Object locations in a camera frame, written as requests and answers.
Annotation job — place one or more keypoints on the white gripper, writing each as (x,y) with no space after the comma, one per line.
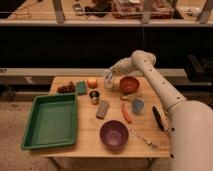
(114,70)

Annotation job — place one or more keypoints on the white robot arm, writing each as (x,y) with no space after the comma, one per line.
(192,121)

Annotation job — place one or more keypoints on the white paper cup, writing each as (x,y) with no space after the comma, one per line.
(109,84)

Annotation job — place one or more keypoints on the small metal cup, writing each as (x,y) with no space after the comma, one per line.
(94,96)

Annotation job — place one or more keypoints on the red orange bowl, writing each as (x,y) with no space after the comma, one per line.
(129,85)

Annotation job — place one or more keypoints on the orange fruit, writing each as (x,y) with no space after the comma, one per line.
(92,82)

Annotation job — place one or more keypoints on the beige wooden utensil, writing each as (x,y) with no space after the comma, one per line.
(131,97)

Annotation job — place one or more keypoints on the orange carrot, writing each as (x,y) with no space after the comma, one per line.
(125,113)

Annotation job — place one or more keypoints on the green sponge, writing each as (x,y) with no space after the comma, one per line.
(81,88)

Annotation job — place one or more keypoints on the grey sponge block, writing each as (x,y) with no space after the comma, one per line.
(102,109)

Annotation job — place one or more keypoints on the bunch of dark grapes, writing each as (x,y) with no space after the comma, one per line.
(69,88)

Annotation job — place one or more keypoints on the wooden table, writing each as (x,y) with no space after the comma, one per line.
(88,142)

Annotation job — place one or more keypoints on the purple bowl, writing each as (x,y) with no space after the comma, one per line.
(114,134)

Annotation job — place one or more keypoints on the green plastic tray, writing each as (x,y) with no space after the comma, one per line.
(52,122)

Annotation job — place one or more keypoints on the black handled knife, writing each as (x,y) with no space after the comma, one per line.
(158,118)

